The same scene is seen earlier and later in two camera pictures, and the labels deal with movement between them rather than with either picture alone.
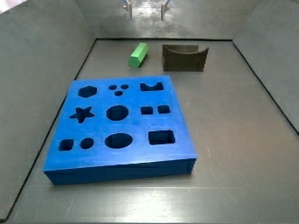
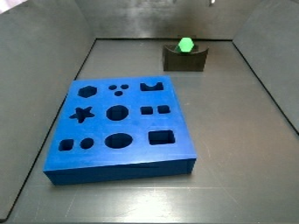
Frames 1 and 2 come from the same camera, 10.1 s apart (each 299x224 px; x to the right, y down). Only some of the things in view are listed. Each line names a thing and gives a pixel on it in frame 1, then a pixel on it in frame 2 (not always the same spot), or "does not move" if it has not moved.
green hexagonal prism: (139, 54) → (186, 45)
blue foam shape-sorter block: (122, 131) does not move
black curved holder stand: (182, 58) does not move
